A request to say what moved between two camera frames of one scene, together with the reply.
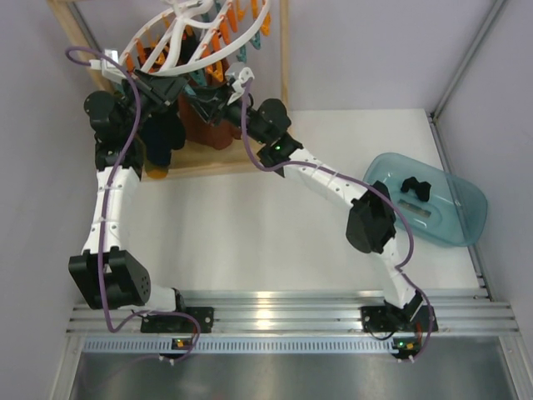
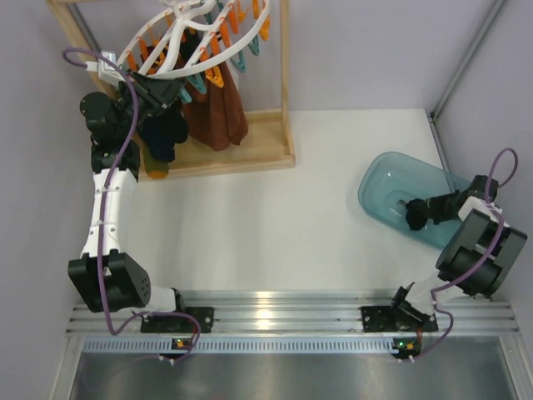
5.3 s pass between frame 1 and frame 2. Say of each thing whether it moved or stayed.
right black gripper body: moved
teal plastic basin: stayed
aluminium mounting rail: stayed
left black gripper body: stayed
